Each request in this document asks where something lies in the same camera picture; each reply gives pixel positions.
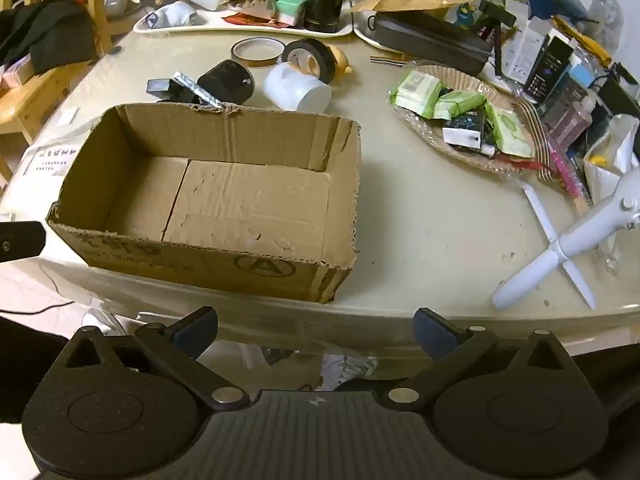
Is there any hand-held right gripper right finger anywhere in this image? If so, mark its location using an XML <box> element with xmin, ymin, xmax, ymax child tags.
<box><xmin>381</xmin><ymin>308</ymin><xmax>588</xmax><ymax>408</ymax></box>

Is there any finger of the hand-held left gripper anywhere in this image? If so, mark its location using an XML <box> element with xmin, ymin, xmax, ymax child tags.
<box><xmin>0</xmin><ymin>221</ymin><xmax>47</xmax><ymax>262</ymax></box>

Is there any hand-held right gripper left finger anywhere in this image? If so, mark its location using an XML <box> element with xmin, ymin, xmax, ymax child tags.
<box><xmin>52</xmin><ymin>306</ymin><xmax>251</xmax><ymax>408</ymax></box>

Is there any brown cardboard box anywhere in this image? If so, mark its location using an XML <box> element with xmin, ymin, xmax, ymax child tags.
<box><xmin>46</xmin><ymin>102</ymin><xmax>362</xmax><ymax>305</ymax></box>

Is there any black cylindrical switch base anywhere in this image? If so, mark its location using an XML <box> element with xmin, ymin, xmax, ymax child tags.
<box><xmin>197</xmin><ymin>60</ymin><xmax>255</xmax><ymax>106</ymax></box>

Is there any white paper sheet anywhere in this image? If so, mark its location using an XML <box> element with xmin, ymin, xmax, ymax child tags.
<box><xmin>22</xmin><ymin>145</ymin><xmax>83</xmax><ymax>178</ymax></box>

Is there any white selfie stick tripod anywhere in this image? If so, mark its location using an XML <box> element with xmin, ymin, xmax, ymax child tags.
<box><xmin>491</xmin><ymin>165</ymin><xmax>640</xmax><ymax>311</ymax></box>

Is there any wooden chair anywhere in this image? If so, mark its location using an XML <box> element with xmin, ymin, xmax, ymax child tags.
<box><xmin>0</xmin><ymin>0</ymin><xmax>111</xmax><ymax>136</ymax></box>

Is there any black box with white label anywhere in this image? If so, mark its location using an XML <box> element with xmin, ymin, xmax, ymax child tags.
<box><xmin>442</xmin><ymin>112</ymin><xmax>493</xmax><ymax>151</ymax></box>

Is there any pink glitter pen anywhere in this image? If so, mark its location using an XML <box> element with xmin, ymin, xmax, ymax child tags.
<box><xmin>547</xmin><ymin>142</ymin><xmax>583</xmax><ymax>198</ymax></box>

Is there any small black clip box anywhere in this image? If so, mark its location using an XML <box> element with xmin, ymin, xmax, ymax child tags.
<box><xmin>146</xmin><ymin>78</ymin><xmax>201</xmax><ymax>103</ymax></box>

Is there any black cloth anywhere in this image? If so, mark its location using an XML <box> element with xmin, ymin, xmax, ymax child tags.
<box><xmin>0</xmin><ymin>0</ymin><xmax>98</xmax><ymax>76</ymax></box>

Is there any green wet wipe pack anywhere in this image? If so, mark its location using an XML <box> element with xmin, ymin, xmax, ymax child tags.
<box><xmin>432</xmin><ymin>91</ymin><xmax>486</xmax><ymax>121</ymax></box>
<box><xmin>395</xmin><ymin>70</ymin><xmax>443</xmax><ymax>120</ymax></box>
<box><xmin>485</xmin><ymin>102</ymin><xmax>533</xmax><ymax>158</ymax></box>

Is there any striped woven basket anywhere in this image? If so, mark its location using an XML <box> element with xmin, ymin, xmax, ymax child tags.
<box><xmin>512</xmin><ymin>97</ymin><xmax>558</xmax><ymax>183</ymax></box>

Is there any silver foil strip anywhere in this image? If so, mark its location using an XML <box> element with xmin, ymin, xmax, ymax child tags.
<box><xmin>172</xmin><ymin>72</ymin><xmax>223</xmax><ymax>110</ymax></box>

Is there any white paper bag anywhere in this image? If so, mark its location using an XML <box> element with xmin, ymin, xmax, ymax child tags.
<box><xmin>582</xmin><ymin>115</ymin><xmax>640</xmax><ymax>201</ymax></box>

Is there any pink liquid bottle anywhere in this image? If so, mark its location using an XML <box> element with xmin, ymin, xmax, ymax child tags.
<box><xmin>542</xmin><ymin>95</ymin><xmax>593</xmax><ymax>146</ymax></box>

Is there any basket of wet wipes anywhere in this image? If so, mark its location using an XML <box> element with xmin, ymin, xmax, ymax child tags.
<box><xmin>389</xmin><ymin>62</ymin><xmax>553</xmax><ymax>181</ymax></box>

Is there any white cylindrical container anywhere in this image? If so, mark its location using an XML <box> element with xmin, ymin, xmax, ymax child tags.
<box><xmin>263</xmin><ymin>62</ymin><xmax>332</xmax><ymax>112</ymax></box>

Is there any white sock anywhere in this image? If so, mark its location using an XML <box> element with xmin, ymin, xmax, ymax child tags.
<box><xmin>147</xmin><ymin>1</ymin><xmax>201</xmax><ymax>31</ymax></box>

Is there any yellow bear-shaped holder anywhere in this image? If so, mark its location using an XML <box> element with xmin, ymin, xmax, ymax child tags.
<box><xmin>325</xmin><ymin>44</ymin><xmax>355</xmax><ymax>75</ymax></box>

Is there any black product box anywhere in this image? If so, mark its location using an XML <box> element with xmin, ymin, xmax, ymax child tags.
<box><xmin>522</xmin><ymin>37</ymin><xmax>576</xmax><ymax>98</ymax></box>

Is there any white tray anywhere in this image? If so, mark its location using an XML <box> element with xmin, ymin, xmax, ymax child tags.
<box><xmin>352</xmin><ymin>10</ymin><xmax>516</xmax><ymax>93</ymax></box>
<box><xmin>132</xmin><ymin>2</ymin><xmax>353</xmax><ymax>38</ymax></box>

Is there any dark grey hard case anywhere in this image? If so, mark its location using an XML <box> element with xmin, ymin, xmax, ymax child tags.
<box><xmin>374</xmin><ymin>12</ymin><xmax>493</xmax><ymax>75</ymax></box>

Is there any black tape roll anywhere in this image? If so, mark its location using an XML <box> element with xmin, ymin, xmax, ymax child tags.
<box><xmin>282</xmin><ymin>38</ymin><xmax>338</xmax><ymax>85</ymax></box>

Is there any white product box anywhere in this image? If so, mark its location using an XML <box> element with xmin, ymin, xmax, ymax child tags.
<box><xmin>502</xmin><ymin>15</ymin><xmax>551</xmax><ymax>83</ymax></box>

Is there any red packet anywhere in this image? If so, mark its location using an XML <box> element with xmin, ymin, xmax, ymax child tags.
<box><xmin>222</xmin><ymin>12</ymin><xmax>286</xmax><ymax>27</ymax></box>

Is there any brown paper envelope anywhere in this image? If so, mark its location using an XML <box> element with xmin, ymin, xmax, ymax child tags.
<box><xmin>351</xmin><ymin>0</ymin><xmax>478</xmax><ymax>13</ymax></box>

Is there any mint green box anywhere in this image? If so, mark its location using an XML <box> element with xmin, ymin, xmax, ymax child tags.
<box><xmin>274</xmin><ymin>0</ymin><xmax>308</xmax><ymax>27</ymax></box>

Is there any amber tape ring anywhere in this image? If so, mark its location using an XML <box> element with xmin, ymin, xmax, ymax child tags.
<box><xmin>231</xmin><ymin>37</ymin><xmax>285</xmax><ymax>68</ymax></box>

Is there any black mini tripod camera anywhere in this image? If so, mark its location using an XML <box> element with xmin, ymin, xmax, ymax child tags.
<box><xmin>477</xmin><ymin>0</ymin><xmax>518</xmax><ymax>78</ymax></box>

